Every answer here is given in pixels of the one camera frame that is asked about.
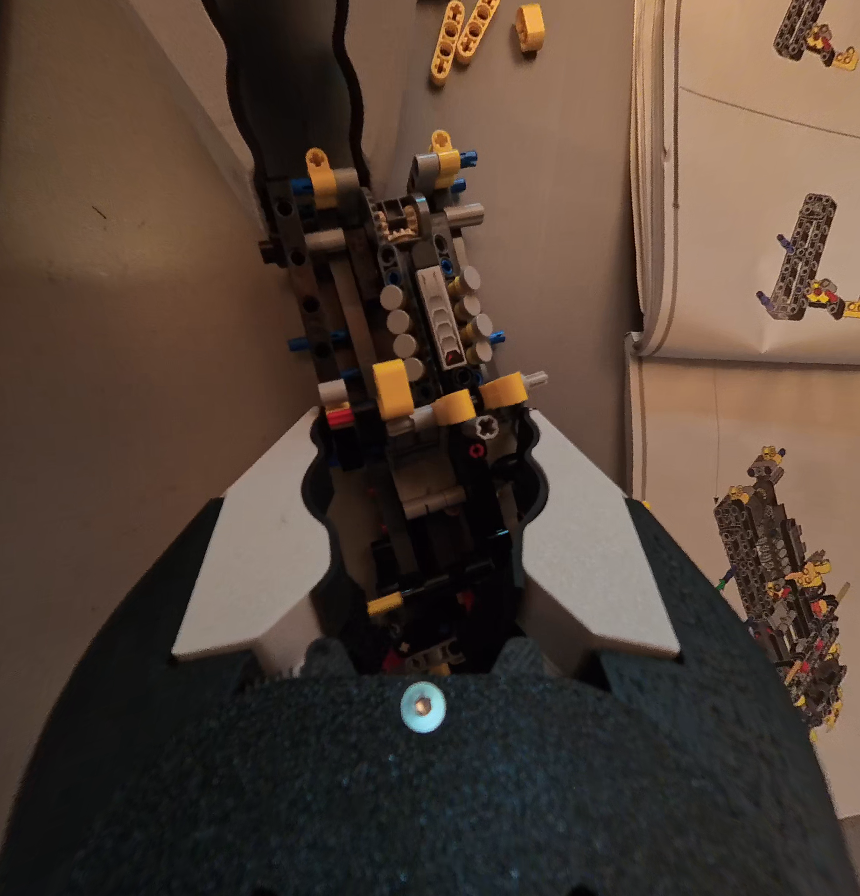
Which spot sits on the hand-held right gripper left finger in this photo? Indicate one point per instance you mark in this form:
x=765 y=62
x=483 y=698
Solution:
x=262 y=560

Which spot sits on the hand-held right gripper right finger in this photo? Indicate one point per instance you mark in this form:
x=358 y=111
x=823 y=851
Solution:
x=591 y=560

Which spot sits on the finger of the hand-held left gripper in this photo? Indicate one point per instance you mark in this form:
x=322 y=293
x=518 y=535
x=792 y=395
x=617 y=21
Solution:
x=384 y=70
x=192 y=70

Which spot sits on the lego instruction booklet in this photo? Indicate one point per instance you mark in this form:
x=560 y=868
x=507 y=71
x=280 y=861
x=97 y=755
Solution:
x=752 y=406

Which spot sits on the black lego frame subassembly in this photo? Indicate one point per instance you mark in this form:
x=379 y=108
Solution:
x=311 y=294

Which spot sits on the lego car chassis model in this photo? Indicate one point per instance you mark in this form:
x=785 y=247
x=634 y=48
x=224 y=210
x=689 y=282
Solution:
x=416 y=315

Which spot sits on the yellow thin lego liftarm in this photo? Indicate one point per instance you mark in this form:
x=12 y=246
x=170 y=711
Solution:
x=475 y=31
x=445 y=45

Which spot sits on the yellow lego block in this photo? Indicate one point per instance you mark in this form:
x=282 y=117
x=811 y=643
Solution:
x=530 y=28

